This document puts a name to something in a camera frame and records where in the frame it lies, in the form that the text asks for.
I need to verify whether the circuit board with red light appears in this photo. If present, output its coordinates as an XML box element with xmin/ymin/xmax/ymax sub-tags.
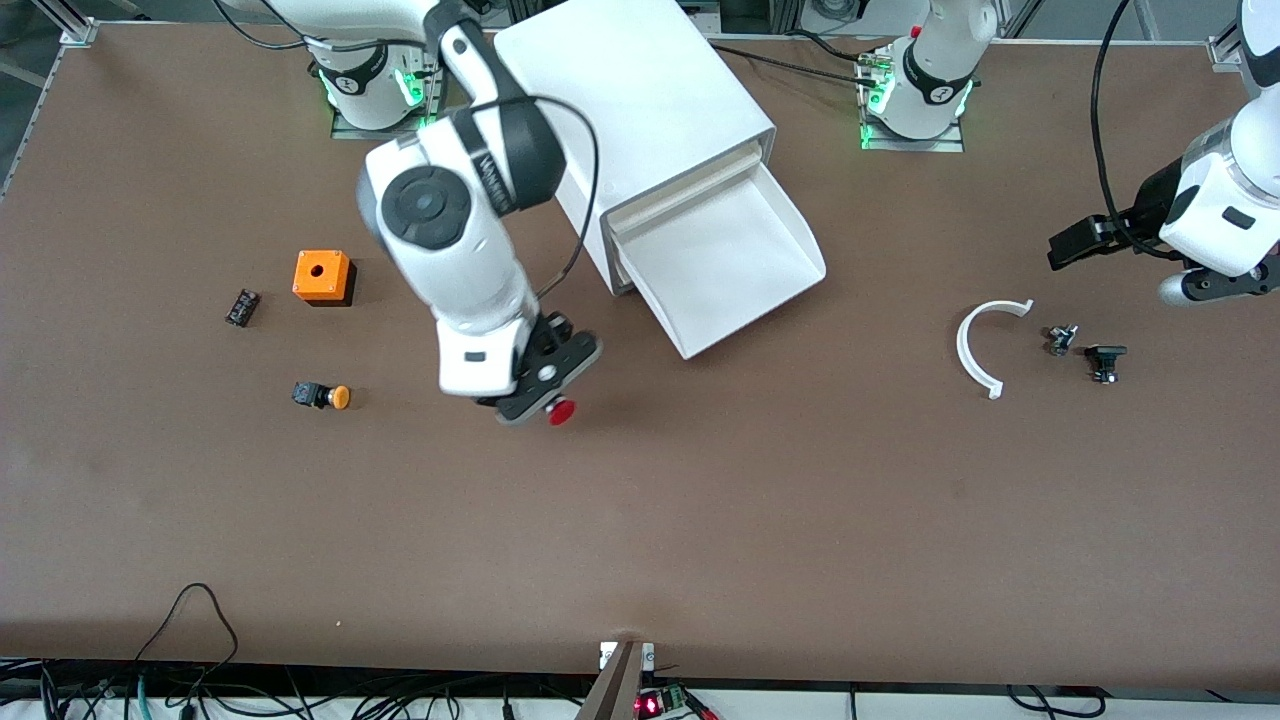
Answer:
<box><xmin>636</xmin><ymin>683</ymin><xmax>716</xmax><ymax>720</ymax></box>

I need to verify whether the black cable under table edge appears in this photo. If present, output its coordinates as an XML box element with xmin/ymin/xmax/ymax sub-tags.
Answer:
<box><xmin>1005</xmin><ymin>685</ymin><xmax>1107</xmax><ymax>720</ymax></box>

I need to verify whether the white curved plastic bracket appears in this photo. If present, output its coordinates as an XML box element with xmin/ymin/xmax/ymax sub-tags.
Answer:
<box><xmin>956</xmin><ymin>298</ymin><xmax>1035</xmax><ymax>401</ymax></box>

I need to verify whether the black looped cable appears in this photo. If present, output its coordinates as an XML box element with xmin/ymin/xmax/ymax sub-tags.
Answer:
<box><xmin>135</xmin><ymin>583</ymin><xmax>241</xmax><ymax>691</ymax></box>

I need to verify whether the orange box with hole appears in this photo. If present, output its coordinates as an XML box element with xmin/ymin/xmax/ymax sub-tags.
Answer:
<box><xmin>292</xmin><ymin>250</ymin><xmax>357</xmax><ymax>308</ymax></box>

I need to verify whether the black cable behind cabinet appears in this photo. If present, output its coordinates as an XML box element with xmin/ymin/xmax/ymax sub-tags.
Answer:
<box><xmin>708</xmin><ymin>28</ymin><xmax>883</xmax><ymax>89</ymax></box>

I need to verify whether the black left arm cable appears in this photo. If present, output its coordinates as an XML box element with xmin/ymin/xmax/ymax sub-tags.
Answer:
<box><xmin>1090</xmin><ymin>0</ymin><xmax>1151</xmax><ymax>251</ymax></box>

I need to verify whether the orange push button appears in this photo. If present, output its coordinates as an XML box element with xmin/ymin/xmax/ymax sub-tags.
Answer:
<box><xmin>292</xmin><ymin>380</ymin><xmax>352</xmax><ymax>411</ymax></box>

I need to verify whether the brown camera stand post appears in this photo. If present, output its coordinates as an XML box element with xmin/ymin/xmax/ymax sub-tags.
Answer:
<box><xmin>575</xmin><ymin>640</ymin><xmax>656</xmax><ymax>720</ymax></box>

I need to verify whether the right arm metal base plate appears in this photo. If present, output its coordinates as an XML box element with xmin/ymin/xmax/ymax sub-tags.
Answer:
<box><xmin>331</xmin><ymin>60</ymin><xmax>445</xmax><ymax>141</ymax></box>

